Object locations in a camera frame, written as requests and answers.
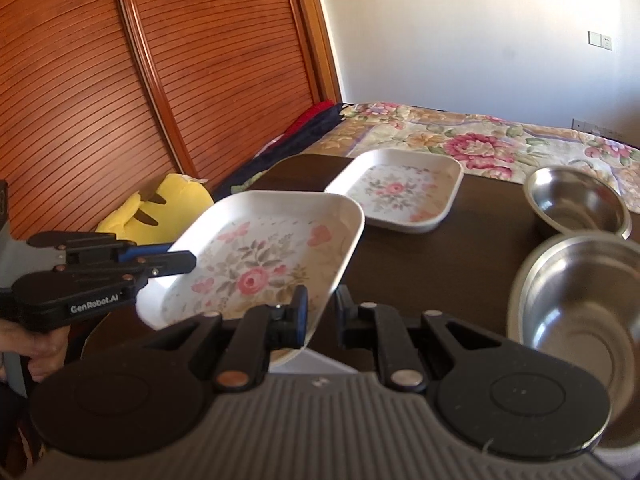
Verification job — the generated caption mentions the yellow plush toy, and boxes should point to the yellow plush toy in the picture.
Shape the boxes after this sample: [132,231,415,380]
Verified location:
[95,172,216,247]

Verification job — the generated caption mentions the large wide-rim steel bowl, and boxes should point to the large wide-rim steel bowl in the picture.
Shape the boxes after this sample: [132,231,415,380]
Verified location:
[506,231,640,456]

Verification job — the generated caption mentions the white floral square plate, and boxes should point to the white floral square plate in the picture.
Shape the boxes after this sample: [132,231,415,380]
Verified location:
[324,148,464,235]
[136,190,367,367]

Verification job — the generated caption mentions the small stainless steel bowl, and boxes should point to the small stainless steel bowl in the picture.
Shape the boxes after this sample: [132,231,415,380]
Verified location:
[523,166,632,241]

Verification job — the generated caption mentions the wall socket strip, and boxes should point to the wall socket strip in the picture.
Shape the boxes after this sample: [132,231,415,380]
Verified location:
[571,118,623,137]

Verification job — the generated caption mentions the floral bedspread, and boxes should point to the floral bedspread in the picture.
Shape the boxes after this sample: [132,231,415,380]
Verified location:
[312,101,640,201]

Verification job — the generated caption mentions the wooden louvered wardrobe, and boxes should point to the wooden louvered wardrobe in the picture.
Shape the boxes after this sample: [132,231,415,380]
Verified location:
[0,0,343,241]

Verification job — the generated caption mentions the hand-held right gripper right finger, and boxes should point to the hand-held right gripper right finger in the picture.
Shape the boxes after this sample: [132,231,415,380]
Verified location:
[334,284,506,395]

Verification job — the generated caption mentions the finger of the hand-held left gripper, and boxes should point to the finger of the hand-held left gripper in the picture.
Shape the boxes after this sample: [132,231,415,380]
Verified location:
[50,249,197,287]
[26,231,175,264]

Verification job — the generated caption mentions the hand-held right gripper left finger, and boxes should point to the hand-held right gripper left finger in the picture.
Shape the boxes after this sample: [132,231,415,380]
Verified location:
[135,284,309,395]

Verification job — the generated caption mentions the red cloth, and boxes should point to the red cloth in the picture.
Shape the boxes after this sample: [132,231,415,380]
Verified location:
[265,100,337,153]

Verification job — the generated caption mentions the person's left hand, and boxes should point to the person's left hand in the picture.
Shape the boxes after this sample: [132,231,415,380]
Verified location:
[0,319,68,383]

